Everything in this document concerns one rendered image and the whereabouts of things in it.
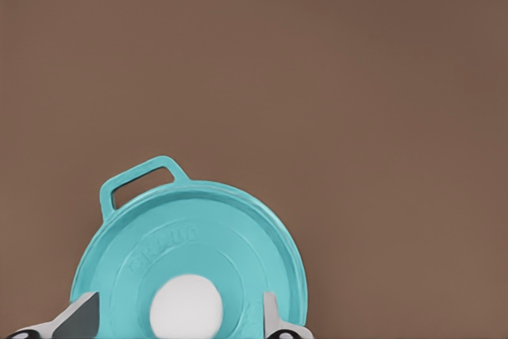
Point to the turquoise pot lid, white knob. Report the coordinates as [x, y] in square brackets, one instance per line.
[190, 259]

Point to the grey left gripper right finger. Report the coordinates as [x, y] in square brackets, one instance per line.
[274, 317]

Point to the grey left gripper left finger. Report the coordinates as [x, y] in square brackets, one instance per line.
[77, 315]

